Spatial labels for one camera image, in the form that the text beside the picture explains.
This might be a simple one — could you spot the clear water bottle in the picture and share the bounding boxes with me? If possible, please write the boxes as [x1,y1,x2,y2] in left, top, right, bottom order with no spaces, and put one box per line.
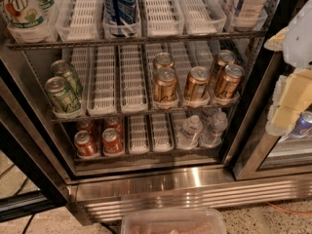
[200,111,228,148]
[177,115,203,150]

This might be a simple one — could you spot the wire shelf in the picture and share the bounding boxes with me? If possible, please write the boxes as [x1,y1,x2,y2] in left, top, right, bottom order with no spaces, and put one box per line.
[50,103,237,123]
[6,30,266,51]

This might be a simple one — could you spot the red can front right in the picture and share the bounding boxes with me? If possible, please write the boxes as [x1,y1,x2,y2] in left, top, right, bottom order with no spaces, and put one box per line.
[101,128,123,156]

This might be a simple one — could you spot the green can rear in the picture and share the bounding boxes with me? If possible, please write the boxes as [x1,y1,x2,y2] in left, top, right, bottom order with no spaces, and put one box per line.
[51,59,83,98]

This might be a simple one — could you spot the clear water bottle left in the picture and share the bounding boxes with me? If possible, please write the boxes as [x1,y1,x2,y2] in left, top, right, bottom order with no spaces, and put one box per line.
[177,115,203,150]

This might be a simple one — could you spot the middle wire shelf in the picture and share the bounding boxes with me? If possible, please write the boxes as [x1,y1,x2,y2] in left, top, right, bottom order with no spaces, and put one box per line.
[50,103,237,123]

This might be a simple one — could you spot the green can front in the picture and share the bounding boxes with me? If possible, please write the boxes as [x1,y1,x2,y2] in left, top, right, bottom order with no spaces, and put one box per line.
[45,76,81,113]

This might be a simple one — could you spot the orange can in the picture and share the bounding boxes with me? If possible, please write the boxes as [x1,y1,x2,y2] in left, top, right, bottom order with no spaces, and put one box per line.
[214,64,245,99]
[154,68,177,103]
[153,52,175,69]
[211,50,235,81]

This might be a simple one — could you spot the orange can rear right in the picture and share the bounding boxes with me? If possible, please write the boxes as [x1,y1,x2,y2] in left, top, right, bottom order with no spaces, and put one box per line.
[211,50,235,81]

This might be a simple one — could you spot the stainless fridge base grille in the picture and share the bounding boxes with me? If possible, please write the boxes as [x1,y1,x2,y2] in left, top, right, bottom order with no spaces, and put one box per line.
[66,167,312,225]

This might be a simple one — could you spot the clear plastic container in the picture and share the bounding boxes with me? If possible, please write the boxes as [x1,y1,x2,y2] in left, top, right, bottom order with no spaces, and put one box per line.
[121,209,227,234]

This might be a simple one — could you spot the top wire shelf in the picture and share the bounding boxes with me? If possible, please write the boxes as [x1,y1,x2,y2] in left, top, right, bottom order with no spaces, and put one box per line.
[6,30,266,51]

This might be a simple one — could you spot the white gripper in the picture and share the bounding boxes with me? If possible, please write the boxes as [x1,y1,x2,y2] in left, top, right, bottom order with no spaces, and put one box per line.
[264,0,312,137]

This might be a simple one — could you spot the red can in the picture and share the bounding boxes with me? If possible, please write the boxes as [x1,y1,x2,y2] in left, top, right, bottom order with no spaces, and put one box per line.
[76,120,96,136]
[74,131,98,159]
[104,116,123,137]
[101,128,123,156]

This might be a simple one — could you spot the orange can front left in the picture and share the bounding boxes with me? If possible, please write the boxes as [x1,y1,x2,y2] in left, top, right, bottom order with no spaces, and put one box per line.
[154,68,177,103]

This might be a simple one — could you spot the orange can front right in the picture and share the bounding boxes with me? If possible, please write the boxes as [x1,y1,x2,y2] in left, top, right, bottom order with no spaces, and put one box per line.
[214,64,245,99]

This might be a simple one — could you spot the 7up bottle front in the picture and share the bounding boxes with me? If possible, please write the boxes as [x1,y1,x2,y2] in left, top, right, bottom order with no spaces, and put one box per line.
[1,0,49,43]

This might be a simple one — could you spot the red can front left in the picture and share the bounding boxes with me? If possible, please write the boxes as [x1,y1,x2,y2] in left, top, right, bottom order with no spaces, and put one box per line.
[74,131,98,159]

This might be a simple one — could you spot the blue pepsi bottle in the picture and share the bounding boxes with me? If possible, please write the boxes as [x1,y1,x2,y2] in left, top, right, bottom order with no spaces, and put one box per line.
[103,0,139,37]

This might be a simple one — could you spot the black cable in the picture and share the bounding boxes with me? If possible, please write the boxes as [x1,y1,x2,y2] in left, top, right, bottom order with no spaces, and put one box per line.
[20,214,37,234]

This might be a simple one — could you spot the white label bottle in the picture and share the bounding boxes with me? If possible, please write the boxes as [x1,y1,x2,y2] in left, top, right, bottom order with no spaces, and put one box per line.
[220,0,266,31]

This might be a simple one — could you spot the red can rear right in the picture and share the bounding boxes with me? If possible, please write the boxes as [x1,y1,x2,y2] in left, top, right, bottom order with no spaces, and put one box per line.
[104,116,123,137]

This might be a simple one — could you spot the orange can rear left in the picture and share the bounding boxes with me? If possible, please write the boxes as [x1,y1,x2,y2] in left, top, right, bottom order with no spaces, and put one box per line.
[153,52,175,69]

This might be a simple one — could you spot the red can rear left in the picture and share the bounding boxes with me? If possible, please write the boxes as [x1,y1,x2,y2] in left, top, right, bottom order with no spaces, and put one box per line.
[76,120,96,136]

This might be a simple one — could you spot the clear water bottle right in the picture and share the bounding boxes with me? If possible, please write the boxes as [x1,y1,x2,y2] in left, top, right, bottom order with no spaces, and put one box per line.
[200,111,228,148]

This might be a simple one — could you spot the blue can behind door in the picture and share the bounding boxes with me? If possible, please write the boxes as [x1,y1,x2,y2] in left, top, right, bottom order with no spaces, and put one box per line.
[290,111,312,137]

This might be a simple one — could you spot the green can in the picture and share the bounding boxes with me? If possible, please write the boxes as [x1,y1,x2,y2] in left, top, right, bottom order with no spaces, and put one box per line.
[45,76,81,113]
[51,59,83,98]

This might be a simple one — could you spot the orange cable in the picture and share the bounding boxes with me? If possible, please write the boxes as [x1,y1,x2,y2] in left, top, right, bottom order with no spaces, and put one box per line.
[266,202,312,216]

